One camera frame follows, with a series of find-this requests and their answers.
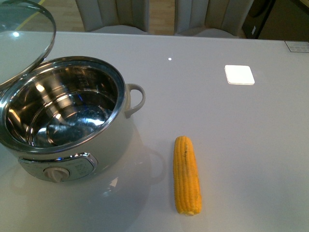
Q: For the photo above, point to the yellow corn cob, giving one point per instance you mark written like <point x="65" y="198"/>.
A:
<point x="187" y="195"/>

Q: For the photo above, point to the glass pot lid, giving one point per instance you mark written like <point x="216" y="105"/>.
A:
<point x="27" y="34"/>

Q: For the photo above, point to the white electric cooking pot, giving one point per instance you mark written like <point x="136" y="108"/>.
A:
<point x="68" y="118"/>

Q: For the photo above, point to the beige chair left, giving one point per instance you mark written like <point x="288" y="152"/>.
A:
<point x="115" y="16"/>

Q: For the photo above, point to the beige chair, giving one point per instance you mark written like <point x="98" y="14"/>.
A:
<point x="115" y="16"/>
<point x="210" y="18"/>

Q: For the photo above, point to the beige chair right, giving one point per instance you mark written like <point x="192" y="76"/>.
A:
<point x="210" y="18"/>

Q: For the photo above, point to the black appliance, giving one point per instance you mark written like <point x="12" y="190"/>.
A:
<point x="256" y="18"/>

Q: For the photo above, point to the table label sticker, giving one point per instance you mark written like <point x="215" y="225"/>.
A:
<point x="297" y="46"/>

